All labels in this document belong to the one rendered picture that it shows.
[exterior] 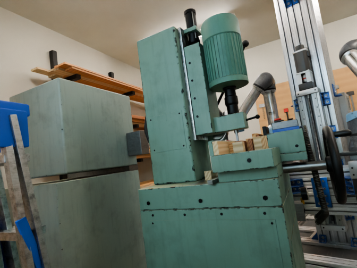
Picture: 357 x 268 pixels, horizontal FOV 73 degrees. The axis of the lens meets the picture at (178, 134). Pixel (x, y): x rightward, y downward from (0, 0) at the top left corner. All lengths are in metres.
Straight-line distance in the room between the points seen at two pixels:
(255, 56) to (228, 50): 3.62
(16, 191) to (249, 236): 0.76
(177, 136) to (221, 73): 0.33
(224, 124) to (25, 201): 0.79
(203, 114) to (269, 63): 3.63
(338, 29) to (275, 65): 1.00
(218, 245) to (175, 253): 0.19
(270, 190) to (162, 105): 0.60
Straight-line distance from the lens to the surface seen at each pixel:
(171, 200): 1.01
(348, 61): 1.70
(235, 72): 1.09
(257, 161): 0.84
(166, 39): 1.22
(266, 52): 4.72
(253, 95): 1.89
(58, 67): 2.91
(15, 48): 3.22
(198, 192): 0.95
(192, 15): 1.31
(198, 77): 1.13
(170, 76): 1.16
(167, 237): 1.06
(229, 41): 1.13
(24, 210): 0.94
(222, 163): 0.87
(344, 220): 1.91
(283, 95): 4.48
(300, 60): 1.92
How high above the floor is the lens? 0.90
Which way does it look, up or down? 6 degrees up
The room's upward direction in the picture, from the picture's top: 8 degrees counter-clockwise
